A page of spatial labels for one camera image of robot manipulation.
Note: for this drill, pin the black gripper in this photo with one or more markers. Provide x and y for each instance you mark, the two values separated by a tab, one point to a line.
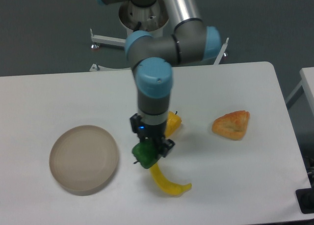
152	132

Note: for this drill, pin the green toy bell pepper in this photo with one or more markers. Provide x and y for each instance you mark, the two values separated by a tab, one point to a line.
145	153

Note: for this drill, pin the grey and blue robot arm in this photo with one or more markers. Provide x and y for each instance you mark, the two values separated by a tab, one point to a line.
152	59

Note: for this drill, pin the yellow toy bell pepper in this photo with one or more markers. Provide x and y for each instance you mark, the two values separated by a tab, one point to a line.
173	123

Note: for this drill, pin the beige round plate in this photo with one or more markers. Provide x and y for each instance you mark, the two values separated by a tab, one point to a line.
84	159

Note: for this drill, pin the yellow toy banana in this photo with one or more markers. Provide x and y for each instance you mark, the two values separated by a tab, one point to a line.
167	186

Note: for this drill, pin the orange toy pastry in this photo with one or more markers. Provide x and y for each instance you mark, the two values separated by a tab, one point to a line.
232	125

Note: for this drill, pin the white side table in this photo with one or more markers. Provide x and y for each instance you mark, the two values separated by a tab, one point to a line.
305	86

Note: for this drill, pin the black device at edge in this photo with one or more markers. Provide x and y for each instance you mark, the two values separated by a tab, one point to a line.
305	199

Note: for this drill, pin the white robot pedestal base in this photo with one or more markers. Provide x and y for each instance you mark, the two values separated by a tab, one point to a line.
172	31

